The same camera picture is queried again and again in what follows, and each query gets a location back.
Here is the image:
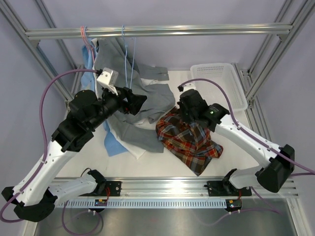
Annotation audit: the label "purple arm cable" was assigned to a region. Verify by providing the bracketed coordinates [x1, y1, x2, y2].
[178, 78, 315, 178]
[0, 69, 100, 221]

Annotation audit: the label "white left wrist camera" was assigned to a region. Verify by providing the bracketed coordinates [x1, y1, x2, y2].
[96, 67, 118, 95]

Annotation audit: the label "light blue shirt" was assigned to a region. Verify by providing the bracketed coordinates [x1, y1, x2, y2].
[81, 42, 127, 157]

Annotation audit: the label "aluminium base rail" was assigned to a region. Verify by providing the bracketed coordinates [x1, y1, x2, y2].
[49, 177, 298, 199]

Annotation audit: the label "white plastic basket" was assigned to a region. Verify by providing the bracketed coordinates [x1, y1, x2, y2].
[190, 63, 248, 112]

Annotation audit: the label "pink hanger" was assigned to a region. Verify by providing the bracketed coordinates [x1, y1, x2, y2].
[84, 26, 95, 65]
[80, 26, 90, 50]

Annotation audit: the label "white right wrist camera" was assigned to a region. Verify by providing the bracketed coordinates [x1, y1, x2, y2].
[178, 83, 196, 92]

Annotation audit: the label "aluminium frame left posts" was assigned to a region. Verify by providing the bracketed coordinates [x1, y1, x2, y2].
[0, 0, 84, 108]

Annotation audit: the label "aluminium hanging rail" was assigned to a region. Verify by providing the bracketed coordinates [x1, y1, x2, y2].
[26, 23, 293, 40]

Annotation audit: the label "purple floor cable right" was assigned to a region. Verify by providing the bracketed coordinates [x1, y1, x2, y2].
[191, 186, 284, 226]

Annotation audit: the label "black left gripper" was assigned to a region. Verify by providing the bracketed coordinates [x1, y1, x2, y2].
[88, 85, 147, 130]

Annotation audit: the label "light blue hanger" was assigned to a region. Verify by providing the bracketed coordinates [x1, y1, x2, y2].
[121, 24, 136, 88]

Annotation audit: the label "aluminium frame posts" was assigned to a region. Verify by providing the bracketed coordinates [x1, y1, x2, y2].
[235, 0, 315, 109]
[0, 0, 84, 108]

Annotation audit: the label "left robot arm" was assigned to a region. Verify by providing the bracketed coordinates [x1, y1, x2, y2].
[1, 87, 147, 222]

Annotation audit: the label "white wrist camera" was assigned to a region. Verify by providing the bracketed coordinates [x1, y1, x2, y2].
[96, 67, 118, 95]
[178, 83, 196, 92]

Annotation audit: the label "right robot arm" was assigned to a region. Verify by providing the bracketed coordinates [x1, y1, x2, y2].
[178, 88, 295, 195]

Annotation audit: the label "grey shirt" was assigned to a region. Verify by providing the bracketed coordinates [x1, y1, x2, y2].
[94, 38, 176, 153]

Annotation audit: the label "aluminium frame right posts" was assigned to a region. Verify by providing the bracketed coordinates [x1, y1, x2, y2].
[235, 0, 315, 109]

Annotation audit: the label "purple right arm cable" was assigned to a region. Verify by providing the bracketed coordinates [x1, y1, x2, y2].
[178, 78, 315, 178]

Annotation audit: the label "plaid shirt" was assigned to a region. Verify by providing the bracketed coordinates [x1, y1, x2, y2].
[156, 107, 223, 176]

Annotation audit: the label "white slotted cable duct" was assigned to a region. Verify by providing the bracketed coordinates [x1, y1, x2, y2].
[58, 198, 227, 209]

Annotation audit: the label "purple floor cable left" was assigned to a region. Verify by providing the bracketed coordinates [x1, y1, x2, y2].
[61, 199, 102, 234]

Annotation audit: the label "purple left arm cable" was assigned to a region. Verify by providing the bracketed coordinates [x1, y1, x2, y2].
[0, 69, 100, 221]

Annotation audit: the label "purple floor cable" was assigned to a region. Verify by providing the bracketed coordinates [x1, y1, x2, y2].
[61, 199, 102, 234]
[191, 186, 284, 226]

